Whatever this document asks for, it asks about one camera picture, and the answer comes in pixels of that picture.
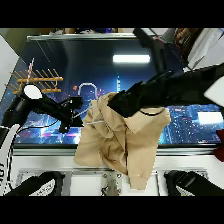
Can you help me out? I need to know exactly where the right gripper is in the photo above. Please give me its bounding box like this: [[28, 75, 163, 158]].
[[107, 81, 151, 119]]

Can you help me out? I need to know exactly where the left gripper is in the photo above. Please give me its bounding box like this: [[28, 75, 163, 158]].
[[53, 99, 84, 134]]

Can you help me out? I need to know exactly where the white clothes hanger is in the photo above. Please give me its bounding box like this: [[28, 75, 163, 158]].
[[73, 105, 108, 127]]

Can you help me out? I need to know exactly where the beige shirt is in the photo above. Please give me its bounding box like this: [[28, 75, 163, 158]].
[[73, 92, 172, 191]]

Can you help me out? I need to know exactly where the wooden hanger rack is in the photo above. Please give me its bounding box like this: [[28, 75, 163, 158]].
[[4, 57, 65, 95]]

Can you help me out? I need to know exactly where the red garment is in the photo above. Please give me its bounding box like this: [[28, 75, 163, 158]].
[[213, 129, 224, 163]]

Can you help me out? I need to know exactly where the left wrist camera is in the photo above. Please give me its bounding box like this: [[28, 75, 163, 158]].
[[67, 95, 84, 110]]

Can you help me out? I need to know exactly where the black cable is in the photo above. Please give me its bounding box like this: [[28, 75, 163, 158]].
[[9, 119, 62, 158], [139, 107, 167, 118]]

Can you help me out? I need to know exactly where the silver frame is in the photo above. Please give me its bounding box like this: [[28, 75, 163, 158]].
[[12, 143, 224, 197]]

